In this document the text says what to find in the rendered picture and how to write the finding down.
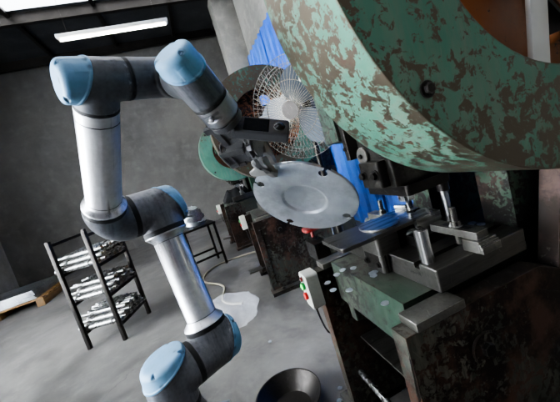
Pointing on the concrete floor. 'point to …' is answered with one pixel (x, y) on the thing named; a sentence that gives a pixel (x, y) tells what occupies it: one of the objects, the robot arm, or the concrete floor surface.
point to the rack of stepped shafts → (99, 284)
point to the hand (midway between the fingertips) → (277, 170)
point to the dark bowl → (291, 387)
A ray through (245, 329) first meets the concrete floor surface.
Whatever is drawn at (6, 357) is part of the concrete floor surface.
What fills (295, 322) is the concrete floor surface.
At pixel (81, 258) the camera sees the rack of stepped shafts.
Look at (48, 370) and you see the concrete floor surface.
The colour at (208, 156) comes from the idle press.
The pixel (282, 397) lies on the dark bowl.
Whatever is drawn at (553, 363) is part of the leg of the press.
